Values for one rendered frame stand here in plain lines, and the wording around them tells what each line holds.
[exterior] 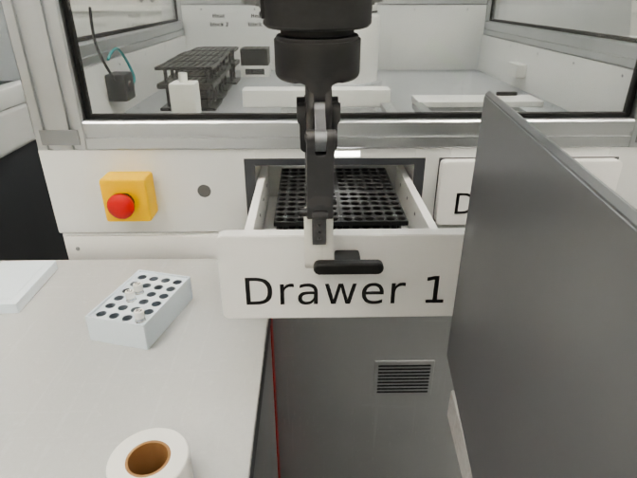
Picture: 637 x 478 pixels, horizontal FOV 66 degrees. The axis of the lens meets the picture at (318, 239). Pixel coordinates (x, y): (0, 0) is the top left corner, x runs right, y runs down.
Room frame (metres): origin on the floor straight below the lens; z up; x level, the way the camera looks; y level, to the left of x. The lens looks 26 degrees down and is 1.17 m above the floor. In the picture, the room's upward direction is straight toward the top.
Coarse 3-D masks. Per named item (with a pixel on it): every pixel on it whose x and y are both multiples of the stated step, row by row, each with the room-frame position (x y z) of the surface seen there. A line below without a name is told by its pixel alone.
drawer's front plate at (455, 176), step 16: (448, 160) 0.76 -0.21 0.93; (464, 160) 0.76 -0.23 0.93; (576, 160) 0.76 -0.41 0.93; (592, 160) 0.76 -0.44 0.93; (608, 160) 0.76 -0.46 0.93; (448, 176) 0.75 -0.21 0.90; (464, 176) 0.76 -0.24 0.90; (608, 176) 0.76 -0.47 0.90; (448, 192) 0.75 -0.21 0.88; (464, 192) 0.76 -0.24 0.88; (448, 208) 0.75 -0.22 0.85; (464, 208) 0.76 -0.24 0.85; (448, 224) 0.75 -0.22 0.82; (464, 224) 0.76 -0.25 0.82
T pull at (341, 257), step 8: (336, 256) 0.47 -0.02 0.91; (344, 256) 0.47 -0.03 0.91; (352, 256) 0.47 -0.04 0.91; (320, 264) 0.45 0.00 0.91; (328, 264) 0.45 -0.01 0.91; (336, 264) 0.45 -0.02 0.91; (344, 264) 0.45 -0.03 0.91; (352, 264) 0.45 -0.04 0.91; (360, 264) 0.45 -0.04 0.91; (368, 264) 0.45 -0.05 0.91; (376, 264) 0.45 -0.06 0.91; (320, 272) 0.45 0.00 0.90; (328, 272) 0.45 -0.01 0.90; (336, 272) 0.45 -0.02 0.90; (344, 272) 0.45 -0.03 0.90; (352, 272) 0.45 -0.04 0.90; (360, 272) 0.45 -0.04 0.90; (368, 272) 0.45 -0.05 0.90; (376, 272) 0.45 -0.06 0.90
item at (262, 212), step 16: (272, 176) 0.84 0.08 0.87; (400, 176) 0.80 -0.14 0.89; (256, 192) 0.71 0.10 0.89; (272, 192) 0.84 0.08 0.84; (400, 192) 0.79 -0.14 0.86; (416, 192) 0.71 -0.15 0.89; (256, 208) 0.65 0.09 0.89; (272, 208) 0.78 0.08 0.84; (416, 208) 0.66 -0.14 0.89; (256, 224) 0.61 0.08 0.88; (272, 224) 0.72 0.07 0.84; (416, 224) 0.65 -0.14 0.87; (432, 224) 0.59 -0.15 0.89
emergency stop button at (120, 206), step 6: (114, 198) 0.69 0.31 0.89; (120, 198) 0.69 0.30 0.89; (126, 198) 0.70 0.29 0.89; (108, 204) 0.69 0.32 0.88; (114, 204) 0.69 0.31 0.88; (120, 204) 0.69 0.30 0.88; (126, 204) 0.69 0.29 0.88; (132, 204) 0.70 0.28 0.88; (108, 210) 0.69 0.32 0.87; (114, 210) 0.69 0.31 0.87; (120, 210) 0.69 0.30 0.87; (126, 210) 0.69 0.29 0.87; (132, 210) 0.70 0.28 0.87; (114, 216) 0.70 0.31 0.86; (120, 216) 0.69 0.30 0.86; (126, 216) 0.69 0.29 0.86
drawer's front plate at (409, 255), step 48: (240, 240) 0.49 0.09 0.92; (288, 240) 0.49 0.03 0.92; (336, 240) 0.49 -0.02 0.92; (384, 240) 0.49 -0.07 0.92; (432, 240) 0.49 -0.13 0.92; (240, 288) 0.49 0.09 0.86; (288, 288) 0.49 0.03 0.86; (336, 288) 0.49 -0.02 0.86; (384, 288) 0.49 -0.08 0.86; (432, 288) 0.49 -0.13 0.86
